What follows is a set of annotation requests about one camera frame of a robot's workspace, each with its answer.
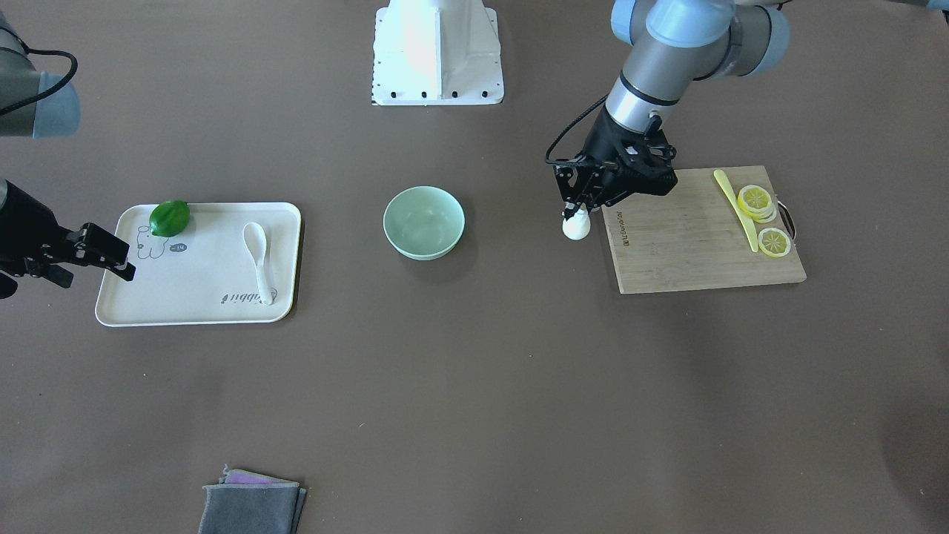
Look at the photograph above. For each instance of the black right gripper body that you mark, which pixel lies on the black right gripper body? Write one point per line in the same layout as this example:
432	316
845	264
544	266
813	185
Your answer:
24	222

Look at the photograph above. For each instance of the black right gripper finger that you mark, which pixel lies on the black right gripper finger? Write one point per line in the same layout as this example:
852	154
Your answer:
94	246

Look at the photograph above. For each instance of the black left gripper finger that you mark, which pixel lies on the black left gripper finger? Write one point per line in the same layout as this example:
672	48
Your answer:
600	190
571	182

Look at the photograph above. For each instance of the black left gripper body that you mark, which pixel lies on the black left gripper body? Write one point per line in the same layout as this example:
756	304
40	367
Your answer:
606	141

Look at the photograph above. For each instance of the white steamed bun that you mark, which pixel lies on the white steamed bun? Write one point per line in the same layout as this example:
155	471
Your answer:
578	226

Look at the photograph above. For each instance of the white ceramic spoon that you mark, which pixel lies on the white ceramic spoon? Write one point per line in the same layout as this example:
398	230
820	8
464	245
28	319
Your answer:
256	243

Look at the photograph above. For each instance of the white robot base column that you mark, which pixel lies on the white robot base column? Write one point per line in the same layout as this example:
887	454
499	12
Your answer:
436	53

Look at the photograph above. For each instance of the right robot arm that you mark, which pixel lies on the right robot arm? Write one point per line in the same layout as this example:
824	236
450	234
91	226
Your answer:
39	101

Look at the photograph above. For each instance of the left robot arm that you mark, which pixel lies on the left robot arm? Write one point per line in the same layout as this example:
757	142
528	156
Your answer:
673	43

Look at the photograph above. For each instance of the light green ceramic bowl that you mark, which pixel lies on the light green ceramic bowl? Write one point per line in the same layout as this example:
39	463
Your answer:
424	222

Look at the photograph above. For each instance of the green lime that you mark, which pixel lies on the green lime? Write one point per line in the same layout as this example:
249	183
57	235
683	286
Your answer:
169	218

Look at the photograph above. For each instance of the yellow plastic knife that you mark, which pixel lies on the yellow plastic knife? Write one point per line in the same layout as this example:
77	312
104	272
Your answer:
745	220

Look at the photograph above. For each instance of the wooden cutting board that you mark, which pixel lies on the wooden cutting board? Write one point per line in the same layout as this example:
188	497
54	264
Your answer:
688	240

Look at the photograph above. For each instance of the cream rabbit tray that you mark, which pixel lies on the cream rabbit tray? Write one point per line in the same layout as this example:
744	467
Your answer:
204	275

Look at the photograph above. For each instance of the grey folded cloth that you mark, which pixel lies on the grey folded cloth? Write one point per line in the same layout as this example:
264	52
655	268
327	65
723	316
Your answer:
247	502

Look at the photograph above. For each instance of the lemon slice near handle top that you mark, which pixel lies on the lemon slice near handle top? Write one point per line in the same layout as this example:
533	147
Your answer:
757	203

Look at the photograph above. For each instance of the lemon slice handle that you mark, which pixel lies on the lemon slice handle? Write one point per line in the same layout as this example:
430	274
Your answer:
757	203
774	242

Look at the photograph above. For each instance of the lemon slice near handle bottom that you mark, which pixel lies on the lemon slice near handle bottom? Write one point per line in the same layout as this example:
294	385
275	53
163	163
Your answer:
774	242

